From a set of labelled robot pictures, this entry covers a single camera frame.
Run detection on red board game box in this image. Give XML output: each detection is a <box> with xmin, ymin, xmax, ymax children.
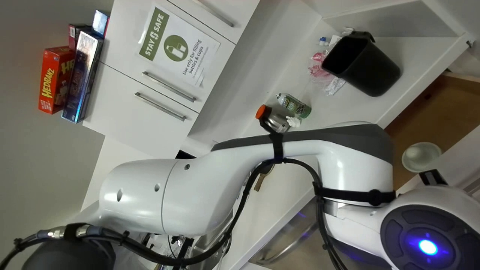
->
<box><xmin>38</xmin><ymin>46</ymin><xmax>77</xmax><ymax>115</ymax></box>

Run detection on white cabinet door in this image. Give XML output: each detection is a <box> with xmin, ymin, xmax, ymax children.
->
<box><xmin>82</xmin><ymin>62</ymin><xmax>200</xmax><ymax>158</ymax></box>
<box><xmin>168</xmin><ymin>0</ymin><xmax>261</xmax><ymax>44</ymax></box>
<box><xmin>100</xmin><ymin>0</ymin><xmax>237</xmax><ymax>113</ymax></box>

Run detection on silver cabinet door handle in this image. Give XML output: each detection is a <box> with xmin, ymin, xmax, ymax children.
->
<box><xmin>134</xmin><ymin>92</ymin><xmax>187</xmax><ymax>122</ymax></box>
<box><xmin>190</xmin><ymin>0</ymin><xmax>235</xmax><ymax>28</ymax></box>
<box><xmin>141</xmin><ymin>71</ymin><xmax>197</xmax><ymax>103</ymax></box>

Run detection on stainless steel sink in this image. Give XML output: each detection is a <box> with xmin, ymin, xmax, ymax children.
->
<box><xmin>249</xmin><ymin>199</ymin><xmax>327</xmax><ymax>267</ymax></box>

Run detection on black plastic bin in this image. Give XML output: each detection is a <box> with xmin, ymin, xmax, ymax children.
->
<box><xmin>321</xmin><ymin>30</ymin><xmax>401</xmax><ymax>98</ymax></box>

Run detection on small blue game box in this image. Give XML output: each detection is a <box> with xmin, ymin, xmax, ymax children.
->
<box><xmin>91</xmin><ymin>9</ymin><xmax>111</xmax><ymax>38</ymax></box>

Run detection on green and white paper sign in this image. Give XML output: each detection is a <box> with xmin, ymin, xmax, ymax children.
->
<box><xmin>138</xmin><ymin>3</ymin><xmax>221</xmax><ymax>89</ymax></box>

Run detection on pink packets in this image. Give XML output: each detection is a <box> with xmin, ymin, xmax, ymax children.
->
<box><xmin>308</xmin><ymin>51</ymin><xmax>335</xmax><ymax>82</ymax></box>

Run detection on white bowl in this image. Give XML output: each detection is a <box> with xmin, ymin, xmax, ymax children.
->
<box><xmin>401</xmin><ymin>141</ymin><xmax>443</xmax><ymax>173</ymax></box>

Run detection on white wall cabinet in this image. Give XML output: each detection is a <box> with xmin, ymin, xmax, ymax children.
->
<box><xmin>82</xmin><ymin>0</ymin><xmax>261</xmax><ymax>158</ymax></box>

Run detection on large blue board game box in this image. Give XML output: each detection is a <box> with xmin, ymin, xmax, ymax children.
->
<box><xmin>61</xmin><ymin>30</ymin><xmax>105</xmax><ymax>124</ymax></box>

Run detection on dark red game box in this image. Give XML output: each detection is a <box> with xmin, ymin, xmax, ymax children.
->
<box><xmin>68</xmin><ymin>23</ymin><xmax>93</xmax><ymax>51</ymax></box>

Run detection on white plastic packet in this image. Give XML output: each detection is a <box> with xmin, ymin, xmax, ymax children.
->
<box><xmin>324</xmin><ymin>76</ymin><xmax>347</xmax><ymax>96</ymax></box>

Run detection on green drink can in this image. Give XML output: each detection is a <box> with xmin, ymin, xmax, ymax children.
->
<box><xmin>276</xmin><ymin>93</ymin><xmax>312</xmax><ymax>119</ymax></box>

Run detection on silver bottle with orange cap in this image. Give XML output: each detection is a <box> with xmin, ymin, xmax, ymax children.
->
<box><xmin>255</xmin><ymin>104</ymin><xmax>292</xmax><ymax>134</ymax></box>

